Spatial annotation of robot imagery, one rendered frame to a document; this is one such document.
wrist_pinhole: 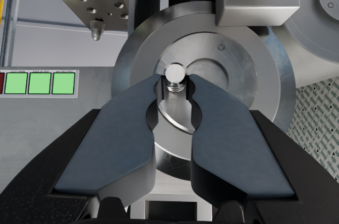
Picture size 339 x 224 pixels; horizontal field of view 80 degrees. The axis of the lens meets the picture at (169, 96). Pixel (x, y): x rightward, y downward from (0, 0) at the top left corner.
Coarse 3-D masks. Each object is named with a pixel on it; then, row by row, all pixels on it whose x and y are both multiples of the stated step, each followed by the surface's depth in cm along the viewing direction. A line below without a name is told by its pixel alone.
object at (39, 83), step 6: (30, 78) 50; (36, 78) 50; (42, 78) 50; (48, 78) 50; (30, 84) 50; (36, 84) 50; (42, 84) 50; (48, 84) 50; (30, 90) 50; (36, 90) 50; (42, 90) 50; (48, 90) 50
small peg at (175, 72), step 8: (168, 64) 12; (176, 64) 12; (168, 72) 12; (176, 72) 12; (184, 72) 12; (168, 80) 12; (176, 80) 12; (184, 80) 12; (168, 88) 13; (176, 88) 12
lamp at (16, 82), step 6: (12, 78) 51; (18, 78) 51; (24, 78) 51; (6, 84) 51; (12, 84) 50; (18, 84) 50; (24, 84) 50; (6, 90) 50; (12, 90) 50; (18, 90) 50; (24, 90) 50
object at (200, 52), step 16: (208, 32) 15; (176, 48) 15; (192, 48) 15; (208, 48) 15; (224, 48) 15; (240, 48) 15; (160, 64) 15; (192, 64) 15; (208, 64) 15; (224, 64) 14; (240, 64) 14; (208, 80) 14; (224, 80) 15; (240, 80) 14; (256, 80) 14; (176, 96) 14; (240, 96) 14; (256, 96) 14; (176, 112) 14; (192, 128) 14
